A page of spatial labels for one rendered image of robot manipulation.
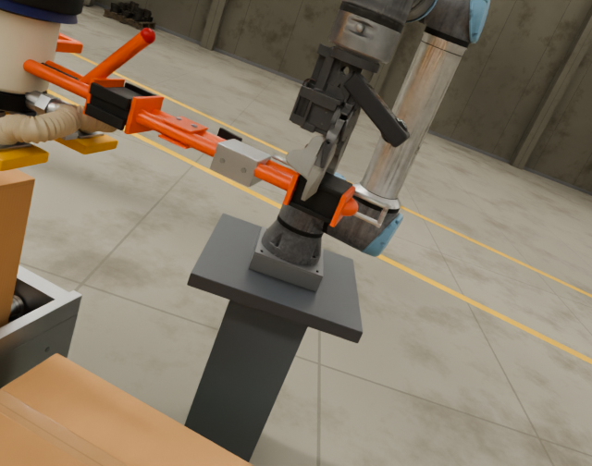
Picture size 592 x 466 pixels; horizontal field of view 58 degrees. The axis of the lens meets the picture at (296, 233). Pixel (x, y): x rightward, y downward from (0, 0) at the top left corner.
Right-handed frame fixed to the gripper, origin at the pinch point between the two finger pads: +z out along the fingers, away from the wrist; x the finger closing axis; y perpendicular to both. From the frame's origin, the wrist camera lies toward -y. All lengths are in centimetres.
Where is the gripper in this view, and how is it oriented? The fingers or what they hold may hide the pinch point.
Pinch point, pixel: (318, 190)
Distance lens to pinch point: 80.9
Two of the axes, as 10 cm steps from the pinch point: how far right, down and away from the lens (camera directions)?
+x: -3.0, 2.6, -9.2
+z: -3.4, 8.7, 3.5
